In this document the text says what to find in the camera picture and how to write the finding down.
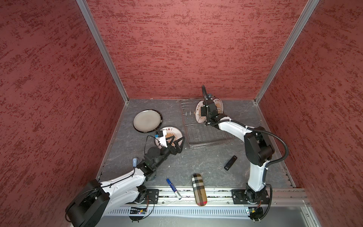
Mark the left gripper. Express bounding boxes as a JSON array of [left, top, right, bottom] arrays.
[[153, 135, 185, 169]]

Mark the orange sunburst plate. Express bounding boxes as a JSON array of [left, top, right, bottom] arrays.
[[195, 100, 206, 124], [213, 98, 224, 114], [161, 126, 183, 138]]

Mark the orange sunburst plate front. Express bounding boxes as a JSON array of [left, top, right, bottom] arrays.
[[161, 126, 183, 138]]

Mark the white grey line plate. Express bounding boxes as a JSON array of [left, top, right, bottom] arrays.
[[133, 109, 163, 133]]

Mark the dark rimmed cream plate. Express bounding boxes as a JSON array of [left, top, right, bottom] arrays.
[[133, 109, 164, 134]]

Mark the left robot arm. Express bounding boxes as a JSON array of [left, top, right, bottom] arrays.
[[65, 137, 185, 227]]

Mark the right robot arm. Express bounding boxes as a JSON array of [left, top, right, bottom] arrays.
[[199, 99, 275, 203]]

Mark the teal alarm clock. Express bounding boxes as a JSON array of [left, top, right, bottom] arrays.
[[146, 172, 157, 181]]

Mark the blue marker pen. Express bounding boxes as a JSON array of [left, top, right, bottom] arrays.
[[166, 178, 182, 200]]

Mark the plaid glasses case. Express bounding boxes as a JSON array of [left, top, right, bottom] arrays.
[[192, 173, 208, 206]]

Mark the black usb stick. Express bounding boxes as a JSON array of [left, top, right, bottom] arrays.
[[224, 156, 237, 171]]

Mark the right corner aluminium profile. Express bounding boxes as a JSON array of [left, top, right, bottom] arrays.
[[254, 0, 319, 105]]

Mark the corner aluminium profile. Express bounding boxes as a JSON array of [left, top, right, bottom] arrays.
[[76, 0, 130, 104], [254, 0, 319, 105]]

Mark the left corner aluminium profile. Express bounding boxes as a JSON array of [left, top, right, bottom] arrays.
[[76, 0, 130, 104]]

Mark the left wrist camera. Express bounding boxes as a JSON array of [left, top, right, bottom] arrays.
[[154, 130, 167, 148]]

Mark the metal wire dish rack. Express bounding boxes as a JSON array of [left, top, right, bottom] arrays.
[[179, 99, 234, 149]]

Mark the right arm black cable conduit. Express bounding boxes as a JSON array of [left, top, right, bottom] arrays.
[[201, 84, 290, 222]]

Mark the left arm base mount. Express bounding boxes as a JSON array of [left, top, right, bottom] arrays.
[[134, 189, 160, 204]]

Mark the aluminium front rail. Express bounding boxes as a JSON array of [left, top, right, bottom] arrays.
[[124, 186, 312, 207]]

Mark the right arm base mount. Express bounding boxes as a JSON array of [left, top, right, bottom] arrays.
[[231, 189, 270, 206]]

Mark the white perforated cable duct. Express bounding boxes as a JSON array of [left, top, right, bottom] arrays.
[[106, 206, 250, 219]]

